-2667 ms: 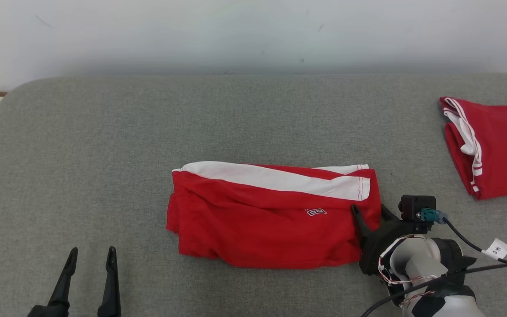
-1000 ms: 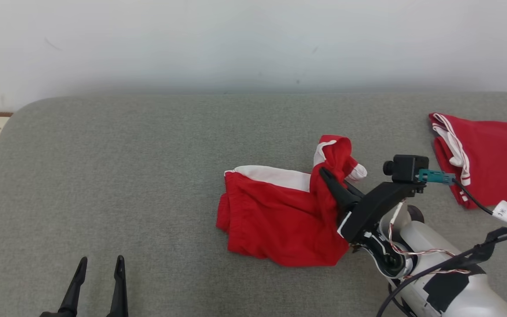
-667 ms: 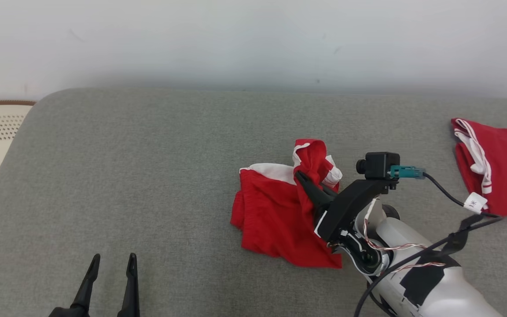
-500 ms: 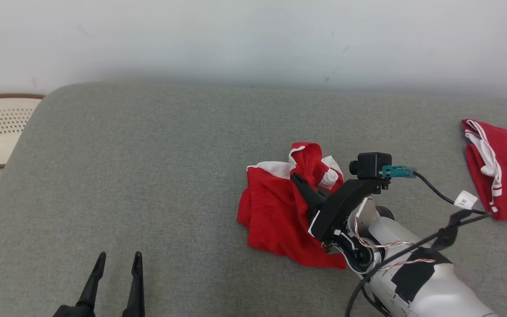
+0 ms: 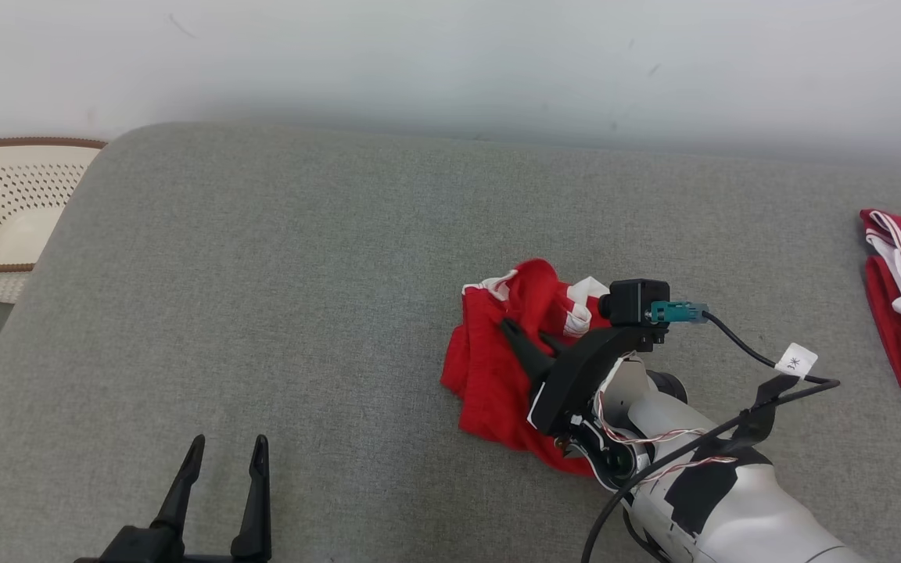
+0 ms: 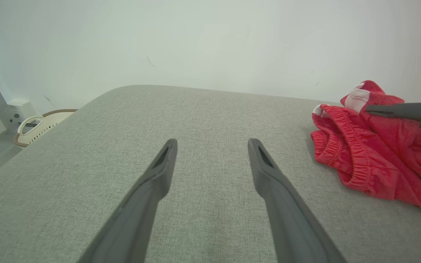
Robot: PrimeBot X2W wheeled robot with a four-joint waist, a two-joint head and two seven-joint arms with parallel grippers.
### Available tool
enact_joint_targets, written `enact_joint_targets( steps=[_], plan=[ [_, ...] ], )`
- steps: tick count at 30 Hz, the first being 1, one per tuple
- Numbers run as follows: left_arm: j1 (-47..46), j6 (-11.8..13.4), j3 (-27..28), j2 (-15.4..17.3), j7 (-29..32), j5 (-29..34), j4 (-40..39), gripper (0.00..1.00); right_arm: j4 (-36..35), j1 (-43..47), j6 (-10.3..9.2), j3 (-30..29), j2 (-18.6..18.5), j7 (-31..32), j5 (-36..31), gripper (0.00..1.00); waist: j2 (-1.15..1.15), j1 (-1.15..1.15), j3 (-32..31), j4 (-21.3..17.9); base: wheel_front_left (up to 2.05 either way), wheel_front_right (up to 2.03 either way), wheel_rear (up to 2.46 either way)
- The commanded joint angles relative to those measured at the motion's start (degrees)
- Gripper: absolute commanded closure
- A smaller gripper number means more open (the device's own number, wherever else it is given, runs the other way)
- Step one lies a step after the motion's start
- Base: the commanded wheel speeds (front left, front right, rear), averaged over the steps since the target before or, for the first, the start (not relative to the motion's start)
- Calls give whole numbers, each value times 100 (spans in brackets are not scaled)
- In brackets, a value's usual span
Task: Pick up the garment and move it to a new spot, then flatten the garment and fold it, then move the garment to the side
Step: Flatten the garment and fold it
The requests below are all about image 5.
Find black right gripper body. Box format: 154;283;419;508
527;325;667;437

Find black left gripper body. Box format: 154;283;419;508
75;525;272;563

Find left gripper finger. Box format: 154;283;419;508
232;435;272;558
155;435;206;533

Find red shorts with white stripe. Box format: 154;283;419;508
441;260;616;478

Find cream perforated laundry basket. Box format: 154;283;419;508
0;138;107;304

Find red white twisted wire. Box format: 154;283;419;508
595;356;738;479

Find teal right camera connector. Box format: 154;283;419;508
650;300;710;326

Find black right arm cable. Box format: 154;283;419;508
582;311;842;563

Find white cable label tag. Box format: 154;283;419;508
774;342;820;381

